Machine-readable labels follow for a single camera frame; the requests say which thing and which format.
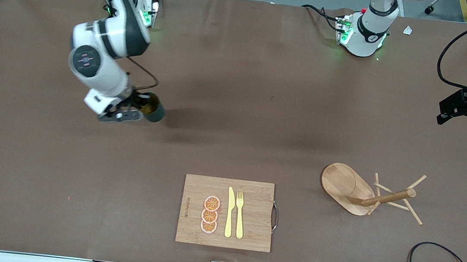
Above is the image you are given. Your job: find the teal cup with yellow inside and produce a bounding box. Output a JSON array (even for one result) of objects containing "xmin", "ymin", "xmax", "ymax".
[{"xmin": 137, "ymin": 92, "xmax": 167, "ymax": 124}]

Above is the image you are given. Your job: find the wooden cup rack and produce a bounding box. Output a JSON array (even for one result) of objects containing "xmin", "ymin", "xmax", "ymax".
[{"xmin": 317, "ymin": 161, "xmax": 428, "ymax": 226}]

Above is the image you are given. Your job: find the grey base connector box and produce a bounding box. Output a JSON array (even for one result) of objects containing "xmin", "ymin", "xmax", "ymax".
[{"xmin": 138, "ymin": 0, "xmax": 161, "ymax": 29}]

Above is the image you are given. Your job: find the orange slice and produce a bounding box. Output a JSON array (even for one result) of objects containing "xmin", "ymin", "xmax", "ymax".
[{"xmin": 202, "ymin": 194, "xmax": 222, "ymax": 213}]

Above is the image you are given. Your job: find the yellow plastic knife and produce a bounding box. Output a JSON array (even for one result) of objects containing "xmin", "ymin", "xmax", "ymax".
[{"xmin": 223, "ymin": 186, "xmax": 237, "ymax": 238}]

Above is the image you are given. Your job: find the yellow plastic fork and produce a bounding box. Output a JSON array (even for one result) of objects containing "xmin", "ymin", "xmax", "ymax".
[{"xmin": 232, "ymin": 191, "xmax": 248, "ymax": 240}]

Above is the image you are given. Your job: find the bamboo cutting board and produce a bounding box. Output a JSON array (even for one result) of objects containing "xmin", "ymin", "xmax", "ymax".
[{"xmin": 174, "ymin": 174, "xmax": 282, "ymax": 254}]

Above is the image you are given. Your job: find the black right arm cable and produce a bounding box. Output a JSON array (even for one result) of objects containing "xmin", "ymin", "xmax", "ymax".
[{"xmin": 123, "ymin": 56, "xmax": 162, "ymax": 94}]

